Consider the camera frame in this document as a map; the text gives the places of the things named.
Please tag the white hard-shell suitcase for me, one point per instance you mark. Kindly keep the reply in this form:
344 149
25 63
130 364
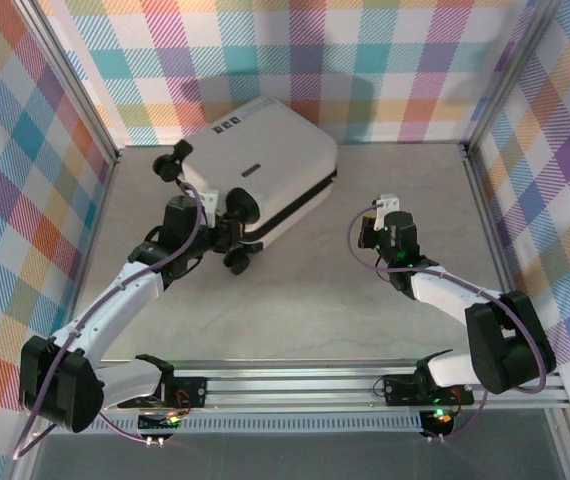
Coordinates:
275 150

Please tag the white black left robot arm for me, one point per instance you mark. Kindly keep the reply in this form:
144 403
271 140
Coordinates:
115 300

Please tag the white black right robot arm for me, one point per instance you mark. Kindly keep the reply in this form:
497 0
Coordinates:
445 295

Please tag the aluminium side rail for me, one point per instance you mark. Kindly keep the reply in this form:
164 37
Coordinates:
480 190
99 215

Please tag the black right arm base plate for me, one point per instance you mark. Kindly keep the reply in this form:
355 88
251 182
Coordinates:
400 390

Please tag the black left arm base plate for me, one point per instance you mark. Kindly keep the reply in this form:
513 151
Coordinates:
190 392

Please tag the aluminium cross rail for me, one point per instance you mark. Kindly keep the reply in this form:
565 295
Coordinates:
290 387

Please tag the aluminium upright post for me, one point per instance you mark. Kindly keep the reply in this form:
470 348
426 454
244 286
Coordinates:
509 75
72 85

